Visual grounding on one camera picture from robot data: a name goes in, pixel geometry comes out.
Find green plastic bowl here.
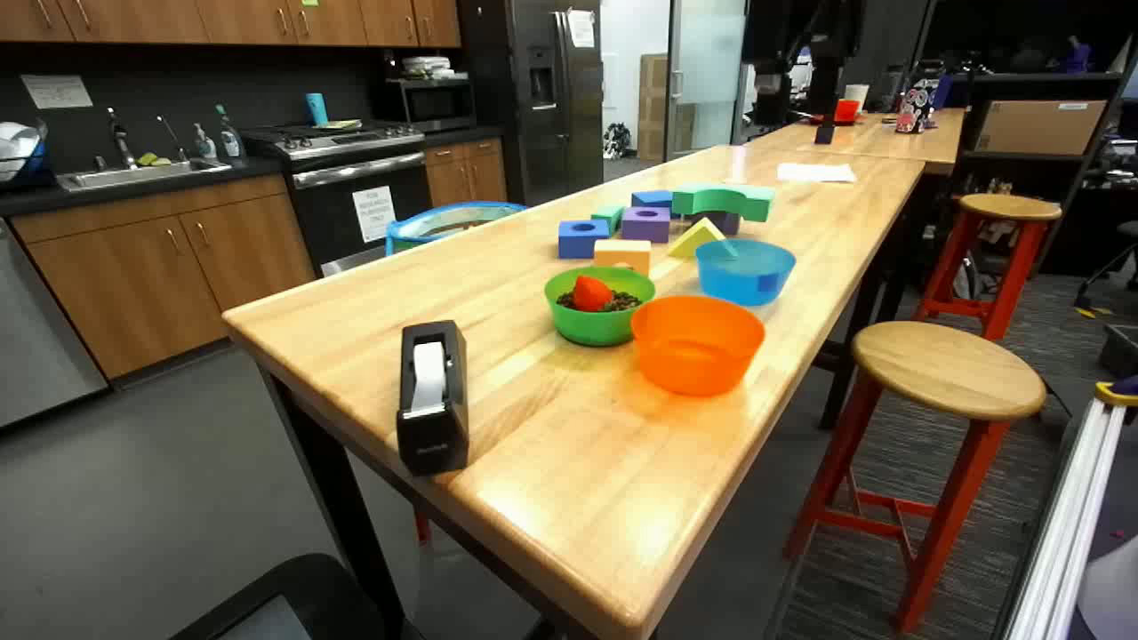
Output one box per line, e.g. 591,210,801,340
539,265,659,353

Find orange plastic bowl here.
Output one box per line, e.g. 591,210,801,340
630,293,768,401

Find blue plastic bowl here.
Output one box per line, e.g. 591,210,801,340
693,237,801,308

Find red toy fruit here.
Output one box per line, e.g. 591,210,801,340
569,275,617,316

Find cream rectangular block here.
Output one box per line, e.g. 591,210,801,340
591,236,659,278

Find purple block with hole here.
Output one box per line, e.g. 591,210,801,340
617,204,675,250

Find yellow wedge block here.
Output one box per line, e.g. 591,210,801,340
666,215,727,265

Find black tape dispenser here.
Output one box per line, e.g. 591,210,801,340
392,316,471,480

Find light blue chair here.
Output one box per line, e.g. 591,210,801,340
380,197,528,261

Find narrow wooden base cabinet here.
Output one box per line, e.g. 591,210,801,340
424,135,510,205

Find green arch foam block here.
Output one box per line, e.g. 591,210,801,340
669,182,777,228

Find stainless steel refrigerator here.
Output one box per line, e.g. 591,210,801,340
458,0,609,205

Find white printed notice sheet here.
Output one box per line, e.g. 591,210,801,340
349,182,401,250

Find black microwave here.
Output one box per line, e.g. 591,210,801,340
380,73,481,133

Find stainless steel oven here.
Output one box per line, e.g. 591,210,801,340
272,121,432,278

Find white paper sheet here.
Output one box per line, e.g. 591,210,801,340
775,161,860,189

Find white bowls stack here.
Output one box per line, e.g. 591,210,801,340
401,54,456,82

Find black chair back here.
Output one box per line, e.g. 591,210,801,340
169,550,388,640

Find wooden stool with red legs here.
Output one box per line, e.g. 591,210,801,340
912,189,1066,349
777,316,1051,638

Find clear soap bottle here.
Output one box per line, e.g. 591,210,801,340
211,101,246,164

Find wide wooden base cabinet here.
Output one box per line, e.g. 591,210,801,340
11,175,317,385

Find steel kitchen sink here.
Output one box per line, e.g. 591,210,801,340
53,158,235,197

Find black cart with cork board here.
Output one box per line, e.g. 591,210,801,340
955,73,1129,164

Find grey dishwasher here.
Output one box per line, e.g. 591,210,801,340
0,216,115,435

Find black metal table frame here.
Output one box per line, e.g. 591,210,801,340
259,368,561,640

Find wooden wall cabinets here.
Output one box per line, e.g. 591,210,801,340
0,0,467,49

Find white aluminium frame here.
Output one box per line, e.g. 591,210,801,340
1000,396,1129,640

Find white wall plate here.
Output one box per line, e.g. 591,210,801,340
16,73,96,114

